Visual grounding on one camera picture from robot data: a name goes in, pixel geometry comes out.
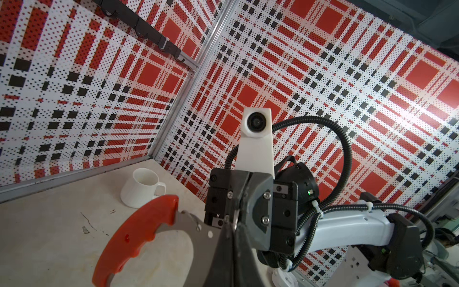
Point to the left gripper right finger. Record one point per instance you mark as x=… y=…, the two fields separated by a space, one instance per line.
x=246 y=272

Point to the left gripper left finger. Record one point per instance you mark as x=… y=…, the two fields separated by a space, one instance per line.
x=222 y=268

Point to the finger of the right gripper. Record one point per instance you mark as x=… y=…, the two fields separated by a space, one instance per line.
x=256 y=210

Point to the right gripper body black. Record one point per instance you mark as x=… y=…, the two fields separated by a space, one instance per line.
x=224 y=203

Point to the key organizer with red handle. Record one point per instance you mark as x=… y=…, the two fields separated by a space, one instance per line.
x=157 y=216

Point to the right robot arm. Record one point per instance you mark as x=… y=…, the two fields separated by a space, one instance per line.
x=388 y=240

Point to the white ceramic mug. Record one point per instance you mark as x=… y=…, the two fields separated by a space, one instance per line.
x=142 y=187

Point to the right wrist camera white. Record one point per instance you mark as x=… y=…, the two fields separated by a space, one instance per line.
x=255 y=152

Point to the black wall hook rail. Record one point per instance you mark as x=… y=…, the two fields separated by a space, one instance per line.
x=118 y=10

